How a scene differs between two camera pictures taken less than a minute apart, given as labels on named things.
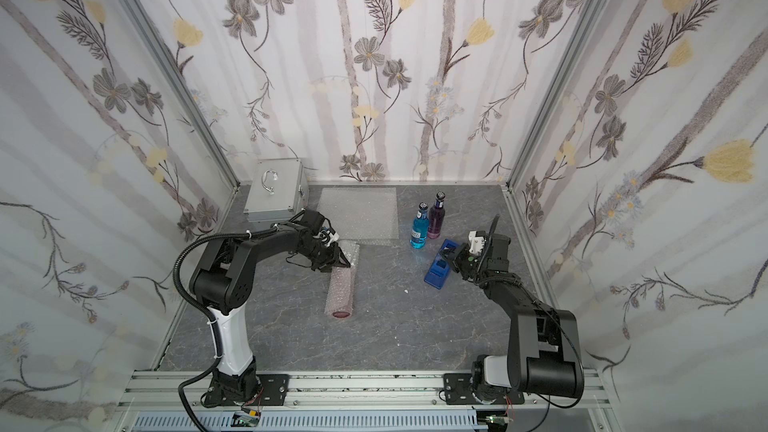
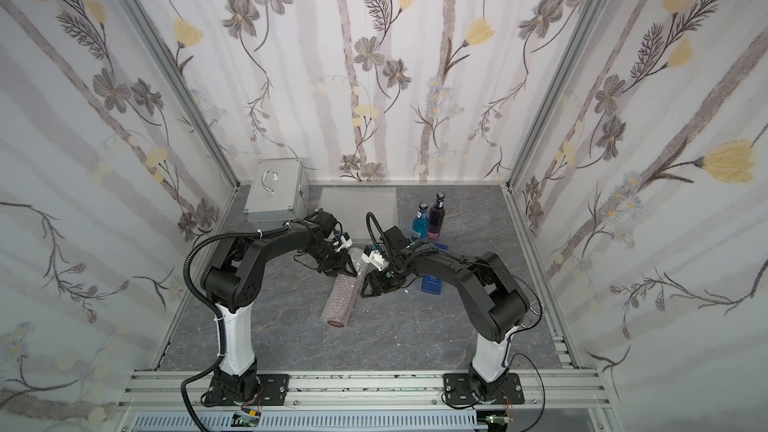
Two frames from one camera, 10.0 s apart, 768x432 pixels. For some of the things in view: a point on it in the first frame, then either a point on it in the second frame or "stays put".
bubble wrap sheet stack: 365,213 stays put
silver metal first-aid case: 278,192 stays put
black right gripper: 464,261 -> 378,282
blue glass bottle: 420,227 stays put
